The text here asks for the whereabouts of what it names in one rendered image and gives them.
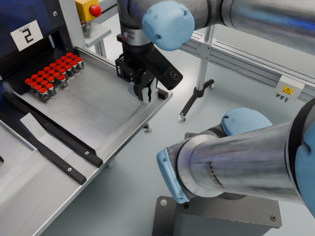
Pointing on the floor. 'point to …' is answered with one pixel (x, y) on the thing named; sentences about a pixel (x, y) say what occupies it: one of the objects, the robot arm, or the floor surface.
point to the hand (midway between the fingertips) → (148, 103)
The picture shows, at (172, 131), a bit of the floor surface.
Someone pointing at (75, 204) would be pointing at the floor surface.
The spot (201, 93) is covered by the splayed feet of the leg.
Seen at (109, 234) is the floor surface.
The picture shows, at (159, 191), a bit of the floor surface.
